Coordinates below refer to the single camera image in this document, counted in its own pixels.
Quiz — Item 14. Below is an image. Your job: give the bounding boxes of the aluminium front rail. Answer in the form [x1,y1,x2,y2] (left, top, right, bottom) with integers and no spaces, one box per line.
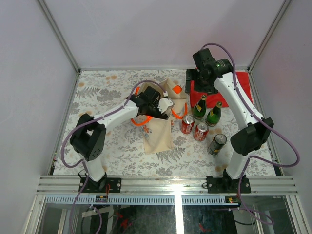
[36,175,299,196]

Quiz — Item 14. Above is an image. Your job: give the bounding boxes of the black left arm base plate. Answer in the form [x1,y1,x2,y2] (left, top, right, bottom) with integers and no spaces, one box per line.
[78,177,122,194]

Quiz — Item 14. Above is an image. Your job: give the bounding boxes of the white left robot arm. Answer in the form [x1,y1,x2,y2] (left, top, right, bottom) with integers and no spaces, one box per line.
[70,86,174,193]

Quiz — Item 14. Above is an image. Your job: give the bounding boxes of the red cloth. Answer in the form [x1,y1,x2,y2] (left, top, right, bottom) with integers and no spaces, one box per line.
[189,72,253,109]

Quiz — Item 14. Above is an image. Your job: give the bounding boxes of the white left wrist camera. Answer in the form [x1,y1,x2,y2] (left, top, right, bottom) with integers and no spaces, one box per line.
[157,91,174,114]

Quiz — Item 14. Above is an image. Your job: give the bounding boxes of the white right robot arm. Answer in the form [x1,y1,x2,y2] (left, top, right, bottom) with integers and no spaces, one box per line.
[185,46,273,193]

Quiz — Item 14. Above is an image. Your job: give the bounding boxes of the beige canvas bag orange handles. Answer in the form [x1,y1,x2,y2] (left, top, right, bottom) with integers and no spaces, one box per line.
[131,78,188,154]

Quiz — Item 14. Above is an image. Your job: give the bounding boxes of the green glass bottle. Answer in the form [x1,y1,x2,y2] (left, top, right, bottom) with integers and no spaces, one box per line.
[193,94,207,119]
[206,101,223,127]

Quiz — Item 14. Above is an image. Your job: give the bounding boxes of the red cola can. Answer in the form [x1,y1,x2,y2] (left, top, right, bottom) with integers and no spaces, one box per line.
[181,115,195,134]
[194,122,209,141]

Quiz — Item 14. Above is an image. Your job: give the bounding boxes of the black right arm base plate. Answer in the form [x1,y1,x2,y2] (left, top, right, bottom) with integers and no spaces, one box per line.
[206,175,251,194]

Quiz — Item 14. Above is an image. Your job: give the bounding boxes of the red cola can right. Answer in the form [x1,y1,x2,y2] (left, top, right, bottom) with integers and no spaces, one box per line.
[194,122,209,141]

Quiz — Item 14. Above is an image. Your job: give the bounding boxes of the red cola can left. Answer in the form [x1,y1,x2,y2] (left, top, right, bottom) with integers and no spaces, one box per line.
[181,115,195,134]

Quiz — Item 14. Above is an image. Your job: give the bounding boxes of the black energy drink can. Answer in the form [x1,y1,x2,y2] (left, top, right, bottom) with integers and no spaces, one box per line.
[208,134,227,156]

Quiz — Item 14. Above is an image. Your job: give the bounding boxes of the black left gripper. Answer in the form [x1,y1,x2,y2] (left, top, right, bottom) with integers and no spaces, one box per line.
[143,101,168,130]

